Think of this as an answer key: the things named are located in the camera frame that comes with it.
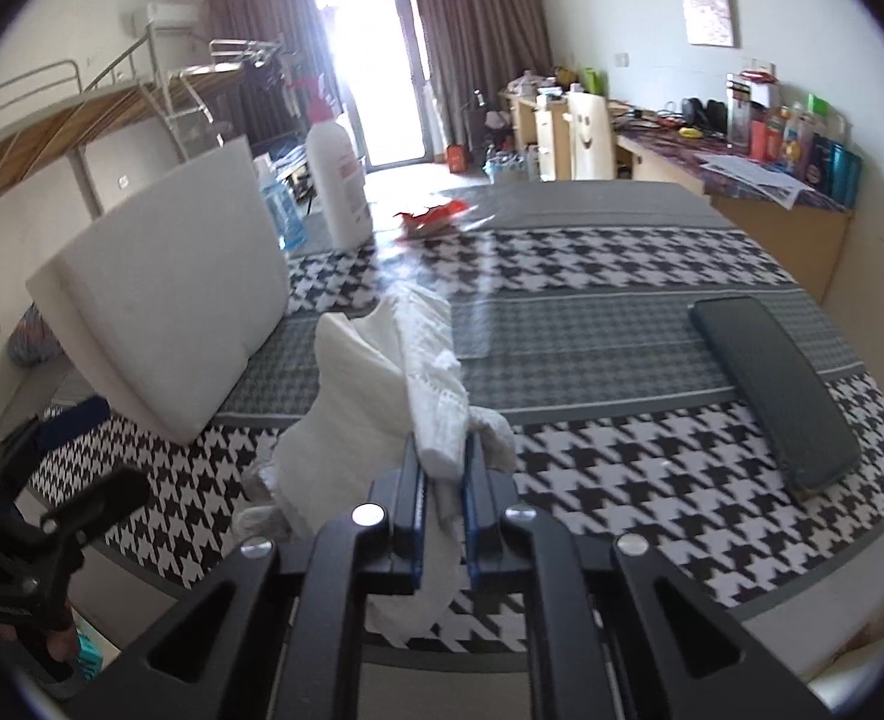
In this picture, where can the white lotion pump bottle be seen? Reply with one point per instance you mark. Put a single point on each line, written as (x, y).
(337, 172)

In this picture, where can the white foam box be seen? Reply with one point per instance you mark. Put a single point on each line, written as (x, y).
(171, 277)

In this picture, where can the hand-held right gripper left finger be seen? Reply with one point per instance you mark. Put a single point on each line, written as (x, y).
(404, 532)

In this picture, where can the brown curtain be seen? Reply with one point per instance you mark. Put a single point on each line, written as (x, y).
(479, 37)
(262, 22)

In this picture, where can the blue plaid quilt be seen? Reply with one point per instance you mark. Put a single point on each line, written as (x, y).
(33, 337)

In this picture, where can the teal packet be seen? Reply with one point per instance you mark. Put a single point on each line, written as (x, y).
(89, 654)

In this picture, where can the black headphones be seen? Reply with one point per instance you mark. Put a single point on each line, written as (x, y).
(704, 116)

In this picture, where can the dark blue bottle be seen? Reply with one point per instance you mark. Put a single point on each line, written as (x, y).
(838, 174)

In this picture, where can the orange box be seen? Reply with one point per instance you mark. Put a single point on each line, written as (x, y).
(457, 157)

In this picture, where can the glass balcony door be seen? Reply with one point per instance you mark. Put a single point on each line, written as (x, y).
(374, 52)

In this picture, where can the person's left hand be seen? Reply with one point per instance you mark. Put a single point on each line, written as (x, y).
(57, 641)

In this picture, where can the white papers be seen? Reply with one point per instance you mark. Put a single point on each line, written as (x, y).
(749, 176)

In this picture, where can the dark grey wrist rest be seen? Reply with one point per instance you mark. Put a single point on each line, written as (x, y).
(779, 397)

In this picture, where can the white air conditioner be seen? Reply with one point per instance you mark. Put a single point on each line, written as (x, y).
(170, 15)

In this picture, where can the white towel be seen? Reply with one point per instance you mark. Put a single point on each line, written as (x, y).
(359, 390)

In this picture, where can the red snack packet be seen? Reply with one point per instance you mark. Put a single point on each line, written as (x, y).
(434, 219)

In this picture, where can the wooden desk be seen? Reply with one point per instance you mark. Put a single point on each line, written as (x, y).
(779, 240)

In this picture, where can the wooden smiley chair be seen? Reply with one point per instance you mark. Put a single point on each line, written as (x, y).
(588, 135)

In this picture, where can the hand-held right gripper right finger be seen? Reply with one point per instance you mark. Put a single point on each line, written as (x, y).
(488, 532)

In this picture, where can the green packet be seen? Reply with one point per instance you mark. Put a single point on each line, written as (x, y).
(593, 81)

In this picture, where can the grey metal bunk bed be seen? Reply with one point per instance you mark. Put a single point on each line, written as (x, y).
(217, 71)
(29, 142)

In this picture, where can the pink wall poster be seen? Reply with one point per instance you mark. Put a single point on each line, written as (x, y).
(706, 9)

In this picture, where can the blue water jug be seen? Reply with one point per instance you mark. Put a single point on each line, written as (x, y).
(286, 210)

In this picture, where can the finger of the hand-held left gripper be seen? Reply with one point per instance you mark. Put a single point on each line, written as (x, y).
(74, 420)
(100, 502)

